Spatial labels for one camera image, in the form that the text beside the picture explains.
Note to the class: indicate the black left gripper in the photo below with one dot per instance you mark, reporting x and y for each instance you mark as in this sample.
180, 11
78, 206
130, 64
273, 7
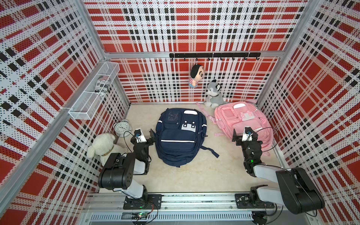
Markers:
151, 140

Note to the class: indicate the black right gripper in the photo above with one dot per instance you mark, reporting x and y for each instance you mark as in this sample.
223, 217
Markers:
239, 138

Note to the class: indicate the pink school backpack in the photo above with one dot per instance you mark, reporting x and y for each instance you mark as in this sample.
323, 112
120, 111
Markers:
236, 116

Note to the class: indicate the navy blue backpack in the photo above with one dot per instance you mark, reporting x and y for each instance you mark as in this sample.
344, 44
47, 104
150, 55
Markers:
179, 135

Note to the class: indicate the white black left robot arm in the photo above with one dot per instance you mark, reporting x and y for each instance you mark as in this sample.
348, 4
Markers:
118, 172

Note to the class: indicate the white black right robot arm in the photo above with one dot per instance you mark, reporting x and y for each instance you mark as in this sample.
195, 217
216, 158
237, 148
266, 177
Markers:
295, 190

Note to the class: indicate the white alarm clock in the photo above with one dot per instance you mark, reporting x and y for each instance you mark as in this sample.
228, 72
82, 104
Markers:
122, 129

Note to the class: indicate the grey white husky plush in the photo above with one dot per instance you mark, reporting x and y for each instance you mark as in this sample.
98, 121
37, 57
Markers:
214, 98

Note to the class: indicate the cream teddy bear plush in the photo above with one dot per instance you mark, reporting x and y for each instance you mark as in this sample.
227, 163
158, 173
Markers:
103, 145

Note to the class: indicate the striped can on shelf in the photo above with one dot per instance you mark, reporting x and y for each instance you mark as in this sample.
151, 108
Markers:
102, 85

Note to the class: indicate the cartoon boy doll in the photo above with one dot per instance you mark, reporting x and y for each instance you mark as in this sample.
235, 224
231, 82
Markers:
196, 74

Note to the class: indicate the green circuit board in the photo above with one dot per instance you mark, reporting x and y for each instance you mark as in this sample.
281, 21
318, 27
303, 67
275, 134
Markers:
134, 216

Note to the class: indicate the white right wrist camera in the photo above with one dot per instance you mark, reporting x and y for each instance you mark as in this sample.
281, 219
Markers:
247, 134

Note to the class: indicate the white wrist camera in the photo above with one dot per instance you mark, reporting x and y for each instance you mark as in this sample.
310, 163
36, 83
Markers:
139, 136
247, 134

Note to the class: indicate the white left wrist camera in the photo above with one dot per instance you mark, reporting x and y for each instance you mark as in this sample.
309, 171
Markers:
139, 136

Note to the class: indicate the white wire mesh shelf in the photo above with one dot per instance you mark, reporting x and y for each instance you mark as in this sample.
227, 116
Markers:
88, 103

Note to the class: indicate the black wall hook rail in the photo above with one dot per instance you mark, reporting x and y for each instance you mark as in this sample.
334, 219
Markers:
244, 55

